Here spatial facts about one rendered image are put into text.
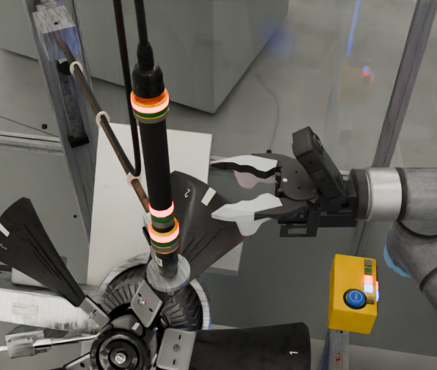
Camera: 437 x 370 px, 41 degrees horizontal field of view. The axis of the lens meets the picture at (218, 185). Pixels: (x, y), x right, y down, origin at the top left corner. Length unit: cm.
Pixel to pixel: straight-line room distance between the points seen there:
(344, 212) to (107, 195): 68
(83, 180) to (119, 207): 38
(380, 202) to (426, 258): 12
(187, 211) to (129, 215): 27
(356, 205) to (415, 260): 13
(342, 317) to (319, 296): 84
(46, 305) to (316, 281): 111
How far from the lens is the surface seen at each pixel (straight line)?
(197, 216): 110
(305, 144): 73
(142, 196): 94
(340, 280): 143
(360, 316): 141
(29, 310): 137
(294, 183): 79
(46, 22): 133
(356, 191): 81
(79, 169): 170
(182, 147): 132
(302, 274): 214
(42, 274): 123
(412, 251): 89
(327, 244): 199
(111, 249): 139
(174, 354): 118
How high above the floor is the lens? 224
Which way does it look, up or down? 47 degrees down
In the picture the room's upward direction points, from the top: straight up
